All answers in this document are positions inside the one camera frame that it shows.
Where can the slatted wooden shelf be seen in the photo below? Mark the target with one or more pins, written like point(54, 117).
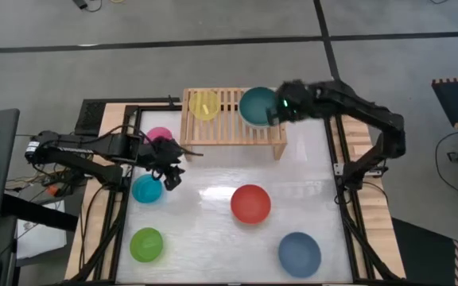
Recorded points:
point(229, 137)

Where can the cyan translucent bowl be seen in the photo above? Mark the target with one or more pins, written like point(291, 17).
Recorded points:
point(146, 190)

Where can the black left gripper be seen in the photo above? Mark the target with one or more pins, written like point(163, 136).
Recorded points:
point(165, 153)

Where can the black perforated case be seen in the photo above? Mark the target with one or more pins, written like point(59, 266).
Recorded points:
point(90, 117)

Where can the red bowl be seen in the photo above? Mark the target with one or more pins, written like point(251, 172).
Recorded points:
point(251, 204)

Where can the white table mat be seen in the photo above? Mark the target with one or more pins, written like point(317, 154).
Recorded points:
point(213, 246)

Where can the dark teal bowl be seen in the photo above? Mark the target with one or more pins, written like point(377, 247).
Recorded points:
point(255, 105)

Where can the green translucent bowl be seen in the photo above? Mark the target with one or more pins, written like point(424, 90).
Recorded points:
point(146, 245)

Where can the blue bowl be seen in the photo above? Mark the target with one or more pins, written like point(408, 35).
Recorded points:
point(300, 255)

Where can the yellow translucent bowl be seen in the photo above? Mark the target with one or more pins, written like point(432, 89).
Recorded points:
point(199, 99)

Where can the black floor mat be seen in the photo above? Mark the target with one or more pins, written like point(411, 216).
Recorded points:
point(428, 258)

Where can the pink translucent bowl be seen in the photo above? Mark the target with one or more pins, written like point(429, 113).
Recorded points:
point(158, 134)

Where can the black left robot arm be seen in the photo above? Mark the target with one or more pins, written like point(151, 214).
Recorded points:
point(94, 145)

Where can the white paper sheet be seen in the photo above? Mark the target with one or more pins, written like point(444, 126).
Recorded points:
point(42, 240)

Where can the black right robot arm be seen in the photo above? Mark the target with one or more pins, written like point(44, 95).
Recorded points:
point(372, 111)

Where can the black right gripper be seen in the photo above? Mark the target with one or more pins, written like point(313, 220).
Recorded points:
point(298, 97)

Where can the black bar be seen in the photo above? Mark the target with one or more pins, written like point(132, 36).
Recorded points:
point(38, 212)

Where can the black aluminium frame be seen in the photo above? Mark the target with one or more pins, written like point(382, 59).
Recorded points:
point(121, 222)

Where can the black power adapter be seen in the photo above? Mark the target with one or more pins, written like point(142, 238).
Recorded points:
point(80, 4)

